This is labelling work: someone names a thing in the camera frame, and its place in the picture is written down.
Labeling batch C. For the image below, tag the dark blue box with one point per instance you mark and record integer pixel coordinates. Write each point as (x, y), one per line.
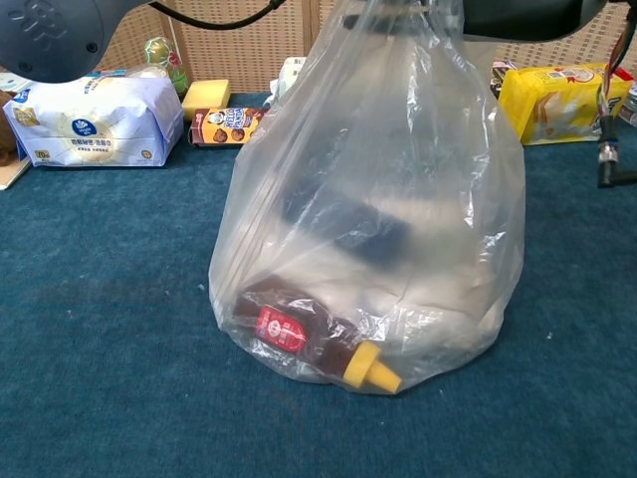
(348, 224)

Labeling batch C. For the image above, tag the light blue wipes pack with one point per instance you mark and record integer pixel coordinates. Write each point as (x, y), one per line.
(12, 82)

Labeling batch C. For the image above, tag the clear plastic bag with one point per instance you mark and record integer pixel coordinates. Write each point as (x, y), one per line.
(368, 149)

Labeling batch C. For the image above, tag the brown sauce bottle yellow cap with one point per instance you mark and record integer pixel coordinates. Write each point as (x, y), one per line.
(298, 333)

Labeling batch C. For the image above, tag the woven folding screen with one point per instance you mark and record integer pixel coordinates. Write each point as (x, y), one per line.
(239, 45)

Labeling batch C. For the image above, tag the yellow sponge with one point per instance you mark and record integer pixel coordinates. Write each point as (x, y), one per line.
(206, 99)

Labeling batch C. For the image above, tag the blue cookie box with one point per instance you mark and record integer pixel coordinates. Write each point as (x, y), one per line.
(107, 72)

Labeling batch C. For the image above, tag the light wooden board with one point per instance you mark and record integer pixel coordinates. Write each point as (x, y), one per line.
(12, 174)

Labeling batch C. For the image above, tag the yellow cracker pack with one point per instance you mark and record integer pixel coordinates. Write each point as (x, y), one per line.
(557, 99)

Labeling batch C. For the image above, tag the white toilet paper pack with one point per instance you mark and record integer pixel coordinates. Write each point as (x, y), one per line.
(288, 79)

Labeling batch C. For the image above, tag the blue carpet mat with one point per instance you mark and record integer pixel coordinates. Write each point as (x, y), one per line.
(124, 299)

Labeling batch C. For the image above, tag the dark toothpaste pack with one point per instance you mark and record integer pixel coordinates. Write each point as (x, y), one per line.
(629, 104)

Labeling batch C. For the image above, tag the white blue tissue pack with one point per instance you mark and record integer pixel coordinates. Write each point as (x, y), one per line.
(99, 124)

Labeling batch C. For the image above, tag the dark purple snack pack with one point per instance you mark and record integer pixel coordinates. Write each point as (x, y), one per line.
(497, 82)

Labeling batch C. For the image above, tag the brown panda biscuit box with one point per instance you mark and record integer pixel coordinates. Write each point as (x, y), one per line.
(224, 127)

